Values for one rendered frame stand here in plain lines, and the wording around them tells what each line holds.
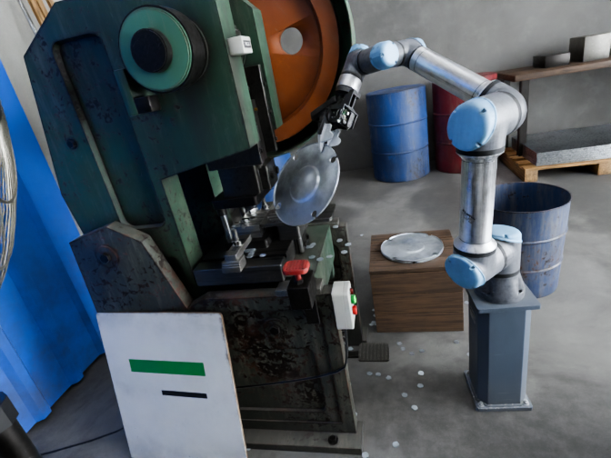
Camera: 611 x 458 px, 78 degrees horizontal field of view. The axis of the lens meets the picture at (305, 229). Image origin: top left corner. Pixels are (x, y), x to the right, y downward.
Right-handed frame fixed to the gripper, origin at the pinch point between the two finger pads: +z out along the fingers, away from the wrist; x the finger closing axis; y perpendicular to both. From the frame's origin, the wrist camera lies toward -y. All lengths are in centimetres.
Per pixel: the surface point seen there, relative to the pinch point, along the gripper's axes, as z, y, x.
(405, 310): 43, 0, 82
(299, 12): -48, -25, -11
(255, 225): 30.6, -13.1, -4.3
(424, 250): 13, 0, 81
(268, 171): 12.7, -9.4, -9.7
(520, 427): 64, 58, 77
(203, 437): 106, -15, 7
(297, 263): 37.1, 17.8, -9.1
